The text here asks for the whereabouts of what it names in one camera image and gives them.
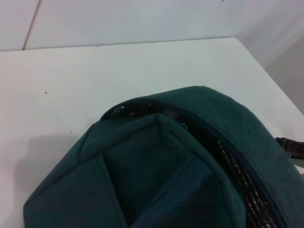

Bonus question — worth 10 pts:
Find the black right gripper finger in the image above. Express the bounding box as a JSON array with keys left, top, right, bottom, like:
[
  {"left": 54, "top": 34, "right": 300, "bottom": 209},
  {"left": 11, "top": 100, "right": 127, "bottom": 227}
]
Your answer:
[{"left": 275, "top": 136, "right": 304, "bottom": 159}]

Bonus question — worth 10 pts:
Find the dark teal fabric lunch bag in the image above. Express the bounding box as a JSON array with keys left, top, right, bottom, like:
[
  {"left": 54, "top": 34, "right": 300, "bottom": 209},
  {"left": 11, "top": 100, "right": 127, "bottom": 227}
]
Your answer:
[{"left": 23, "top": 85, "right": 304, "bottom": 228}]

